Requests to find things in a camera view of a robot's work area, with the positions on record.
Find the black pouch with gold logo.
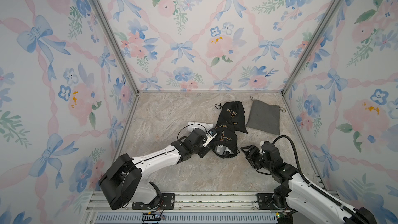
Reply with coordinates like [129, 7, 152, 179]
[209, 123, 239, 159]

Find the grey fabric drawstring pouch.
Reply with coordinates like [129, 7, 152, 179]
[246, 97, 286, 135]

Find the plain black drawstring pouch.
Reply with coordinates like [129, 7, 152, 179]
[215, 101, 248, 134]

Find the white hair dryer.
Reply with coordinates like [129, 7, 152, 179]
[187, 121, 214, 133]

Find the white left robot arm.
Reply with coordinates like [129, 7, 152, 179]
[98, 128, 217, 211]

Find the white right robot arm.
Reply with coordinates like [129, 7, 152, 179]
[240, 142, 377, 224]

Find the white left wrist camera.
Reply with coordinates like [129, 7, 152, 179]
[203, 129, 217, 147]

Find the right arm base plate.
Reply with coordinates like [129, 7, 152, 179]
[255, 193, 278, 210]

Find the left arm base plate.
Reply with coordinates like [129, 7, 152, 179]
[132, 193, 175, 211]

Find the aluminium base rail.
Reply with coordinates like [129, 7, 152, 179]
[82, 191, 293, 224]

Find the aluminium corner post left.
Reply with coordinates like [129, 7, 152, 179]
[89, 0, 139, 97]

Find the aluminium corner post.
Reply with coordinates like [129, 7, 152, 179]
[89, 0, 139, 97]
[281, 0, 343, 97]

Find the aluminium corner post right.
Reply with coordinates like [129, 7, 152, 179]
[281, 0, 343, 97]

